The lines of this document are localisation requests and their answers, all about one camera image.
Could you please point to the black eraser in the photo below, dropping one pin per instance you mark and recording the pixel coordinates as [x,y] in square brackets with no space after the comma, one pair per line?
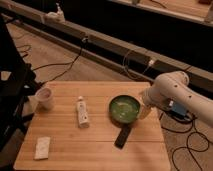
[123,136]

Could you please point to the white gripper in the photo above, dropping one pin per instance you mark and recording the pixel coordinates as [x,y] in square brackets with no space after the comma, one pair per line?
[145,111]

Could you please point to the white tube bottle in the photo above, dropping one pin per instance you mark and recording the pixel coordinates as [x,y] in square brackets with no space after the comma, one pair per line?
[83,120]

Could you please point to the white plug on rail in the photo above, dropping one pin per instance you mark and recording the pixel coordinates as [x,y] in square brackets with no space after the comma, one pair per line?
[151,62]

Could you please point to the white paper cup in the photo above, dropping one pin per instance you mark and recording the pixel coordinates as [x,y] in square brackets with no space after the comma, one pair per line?
[45,98]

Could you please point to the green bowl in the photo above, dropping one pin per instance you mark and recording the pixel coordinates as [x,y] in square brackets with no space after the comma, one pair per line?
[124,109]

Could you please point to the black equipment stand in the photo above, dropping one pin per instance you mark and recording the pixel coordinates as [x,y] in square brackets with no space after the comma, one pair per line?
[17,82]

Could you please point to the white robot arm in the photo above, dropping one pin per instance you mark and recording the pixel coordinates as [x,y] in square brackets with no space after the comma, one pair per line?
[173,86]

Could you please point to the white object on rail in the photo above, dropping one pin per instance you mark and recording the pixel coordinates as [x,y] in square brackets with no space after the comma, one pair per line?
[58,15]

